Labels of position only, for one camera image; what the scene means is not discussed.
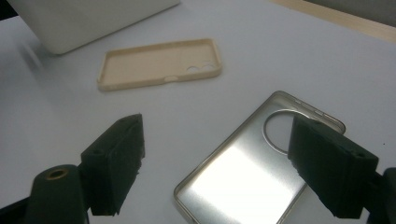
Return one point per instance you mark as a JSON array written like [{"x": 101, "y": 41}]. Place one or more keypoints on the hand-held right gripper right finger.
[{"x": 330, "y": 168}]

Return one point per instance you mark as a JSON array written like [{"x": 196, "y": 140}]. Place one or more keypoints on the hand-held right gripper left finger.
[{"x": 112, "y": 165}]

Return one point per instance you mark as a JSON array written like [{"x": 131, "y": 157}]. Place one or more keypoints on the beige phone case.
[{"x": 146, "y": 67}]

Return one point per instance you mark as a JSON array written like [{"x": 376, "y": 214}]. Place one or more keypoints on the white storage bin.
[{"x": 90, "y": 21}]

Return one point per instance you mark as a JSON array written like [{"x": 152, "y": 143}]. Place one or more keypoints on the white table sheet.
[{"x": 255, "y": 56}]

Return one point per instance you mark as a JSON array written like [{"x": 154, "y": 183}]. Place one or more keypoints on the light wooden table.
[{"x": 351, "y": 23}]

